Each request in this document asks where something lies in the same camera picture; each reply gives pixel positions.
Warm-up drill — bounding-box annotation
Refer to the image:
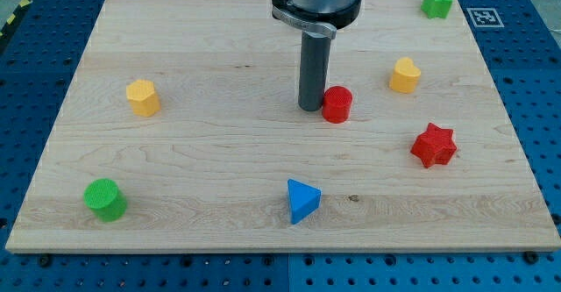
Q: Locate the red star block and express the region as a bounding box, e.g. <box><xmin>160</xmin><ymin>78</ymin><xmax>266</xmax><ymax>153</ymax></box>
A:
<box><xmin>410</xmin><ymin>123</ymin><xmax>457</xmax><ymax>168</ymax></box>

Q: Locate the wooden board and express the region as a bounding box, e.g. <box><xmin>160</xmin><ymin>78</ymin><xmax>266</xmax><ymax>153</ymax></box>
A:
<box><xmin>6</xmin><ymin>0</ymin><xmax>560</xmax><ymax>254</ymax></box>

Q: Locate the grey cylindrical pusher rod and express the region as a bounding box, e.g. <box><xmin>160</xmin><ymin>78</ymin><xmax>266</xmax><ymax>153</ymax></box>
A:
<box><xmin>298</xmin><ymin>32</ymin><xmax>331</xmax><ymax>111</ymax></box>

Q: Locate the yellow heart block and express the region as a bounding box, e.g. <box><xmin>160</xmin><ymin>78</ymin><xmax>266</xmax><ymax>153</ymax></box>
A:
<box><xmin>389</xmin><ymin>57</ymin><xmax>422</xmax><ymax>94</ymax></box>

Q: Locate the red cylinder block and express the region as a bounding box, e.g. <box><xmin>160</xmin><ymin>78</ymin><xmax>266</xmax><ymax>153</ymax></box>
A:
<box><xmin>322</xmin><ymin>86</ymin><xmax>353</xmax><ymax>124</ymax></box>

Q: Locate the green cylinder block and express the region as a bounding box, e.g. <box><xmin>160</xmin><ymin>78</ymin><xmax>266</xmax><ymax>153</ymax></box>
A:
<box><xmin>83</xmin><ymin>178</ymin><xmax>127</xmax><ymax>222</ymax></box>

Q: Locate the yellow hexagon block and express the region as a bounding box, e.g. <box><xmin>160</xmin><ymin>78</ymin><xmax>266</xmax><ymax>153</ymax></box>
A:
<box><xmin>125</xmin><ymin>79</ymin><xmax>161</xmax><ymax>117</ymax></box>

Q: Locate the blue triangle block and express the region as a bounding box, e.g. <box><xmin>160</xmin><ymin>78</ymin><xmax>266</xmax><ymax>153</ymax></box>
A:
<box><xmin>288</xmin><ymin>179</ymin><xmax>322</xmax><ymax>224</ymax></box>

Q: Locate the white fiducial marker tag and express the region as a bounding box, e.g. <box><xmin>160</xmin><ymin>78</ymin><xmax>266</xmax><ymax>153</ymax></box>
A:
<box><xmin>466</xmin><ymin>7</ymin><xmax>504</xmax><ymax>28</ymax></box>

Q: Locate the green star block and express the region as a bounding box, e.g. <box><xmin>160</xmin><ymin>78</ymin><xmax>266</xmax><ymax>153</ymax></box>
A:
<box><xmin>421</xmin><ymin>0</ymin><xmax>453</xmax><ymax>18</ymax></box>

